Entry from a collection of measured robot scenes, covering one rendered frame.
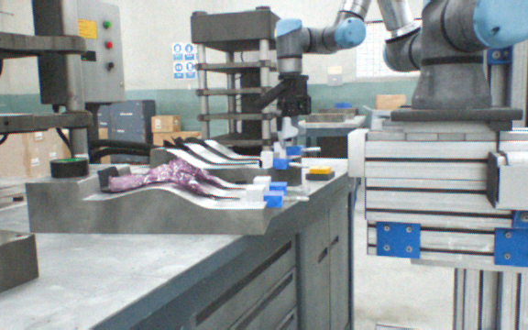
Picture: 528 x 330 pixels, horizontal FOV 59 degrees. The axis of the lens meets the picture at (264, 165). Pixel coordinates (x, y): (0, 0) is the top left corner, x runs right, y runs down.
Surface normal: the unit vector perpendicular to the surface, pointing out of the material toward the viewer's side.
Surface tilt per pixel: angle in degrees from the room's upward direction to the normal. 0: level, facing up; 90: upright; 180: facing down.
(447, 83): 72
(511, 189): 90
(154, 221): 90
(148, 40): 90
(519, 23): 97
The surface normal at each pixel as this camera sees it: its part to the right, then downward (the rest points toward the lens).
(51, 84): -0.41, 0.14
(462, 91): -0.06, -0.16
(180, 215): -0.12, 0.14
